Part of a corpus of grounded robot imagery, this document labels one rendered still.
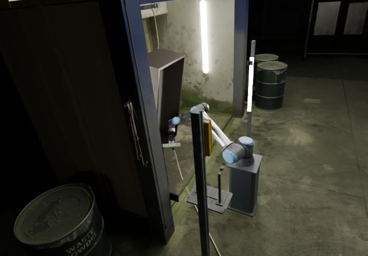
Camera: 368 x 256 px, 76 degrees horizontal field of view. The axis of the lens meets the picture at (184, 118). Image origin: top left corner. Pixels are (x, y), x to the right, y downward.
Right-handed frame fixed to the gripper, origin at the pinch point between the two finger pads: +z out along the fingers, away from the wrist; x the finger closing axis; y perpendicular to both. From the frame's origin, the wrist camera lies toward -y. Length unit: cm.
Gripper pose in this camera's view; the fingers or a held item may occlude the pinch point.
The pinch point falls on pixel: (171, 146)
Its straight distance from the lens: 306.0
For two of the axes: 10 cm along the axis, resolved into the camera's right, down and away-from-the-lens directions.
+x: -10.0, 0.6, 0.8
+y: 1.0, 3.6, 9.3
